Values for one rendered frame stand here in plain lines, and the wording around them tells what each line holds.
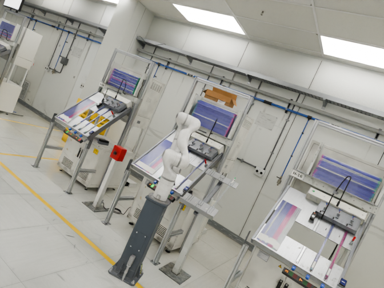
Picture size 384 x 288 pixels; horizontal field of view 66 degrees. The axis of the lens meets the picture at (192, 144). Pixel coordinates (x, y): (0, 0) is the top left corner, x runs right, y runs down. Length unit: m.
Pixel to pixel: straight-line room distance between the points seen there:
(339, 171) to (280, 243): 0.84
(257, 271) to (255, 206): 1.79
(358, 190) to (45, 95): 6.96
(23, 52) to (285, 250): 5.78
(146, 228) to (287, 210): 1.24
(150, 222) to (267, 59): 3.36
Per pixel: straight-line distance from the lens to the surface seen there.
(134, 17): 6.07
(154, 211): 2.45
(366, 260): 4.52
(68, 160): 4.41
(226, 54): 5.26
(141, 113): 4.18
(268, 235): 2.64
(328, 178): 2.93
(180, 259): 3.01
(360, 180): 2.93
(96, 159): 4.00
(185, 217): 3.20
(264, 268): 2.96
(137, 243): 2.56
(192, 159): 3.16
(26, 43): 6.74
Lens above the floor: 1.41
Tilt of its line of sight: 4 degrees down
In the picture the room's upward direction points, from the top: 24 degrees clockwise
